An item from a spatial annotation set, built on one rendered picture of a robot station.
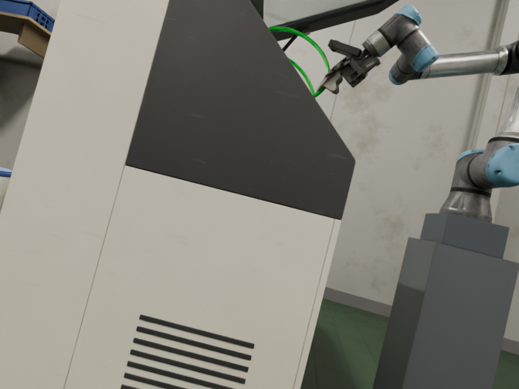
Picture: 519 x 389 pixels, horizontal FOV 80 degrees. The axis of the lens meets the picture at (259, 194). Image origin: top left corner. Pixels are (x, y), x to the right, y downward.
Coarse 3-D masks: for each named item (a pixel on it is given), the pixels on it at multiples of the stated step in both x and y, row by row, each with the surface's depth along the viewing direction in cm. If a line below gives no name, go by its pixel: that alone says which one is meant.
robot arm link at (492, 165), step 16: (512, 112) 91; (512, 128) 89; (496, 144) 90; (512, 144) 85; (480, 160) 93; (496, 160) 86; (512, 160) 85; (480, 176) 93; (496, 176) 87; (512, 176) 85
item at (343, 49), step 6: (330, 42) 104; (336, 42) 103; (342, 42) 103; (330, 48) 106; (336, 48) 103; (342, 48) 102; (348, 48) 102; (354, 48) 101; (342, 54) 106; (348, 54) 103; (354, 54) 101
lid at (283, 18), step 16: (256, 0) 119; (272, 0) 124; (288, 0) 127; (304, 0) 130; (320, 0) 133; (336, 0) 136; (352, 0) 140; (368, 0) 143; (384, 0) 145; (272, 16) 135; (288, 16) 138; (304, 16) 142; (320, 16) 145; (336, 16) 146; (352, 16) 150; (272, 32) 146; (288, 32) 148; (304, 32) 149
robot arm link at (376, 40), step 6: (372, 36) 98; (378, 36) 96; (372, 42) 97; (378, 42) 97; (384, 42) 96; (372, 48) 98; (378, 48) 97; (384, 48) 97; (390, 48) 98; (378, 54) 99
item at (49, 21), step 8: (0, 0) 330; (8, 0) 329; (16, 0) 327; (24, 0) 326; (0, 8) 330; (8, 8) 328; (16, 8) 327; (24, 8) 326; (32, 8) 329; (40, 8) 336; (32, 16) 331; (40, 16) 338; (48, 16) 347; (40, 24) 341; (48, 24) 350
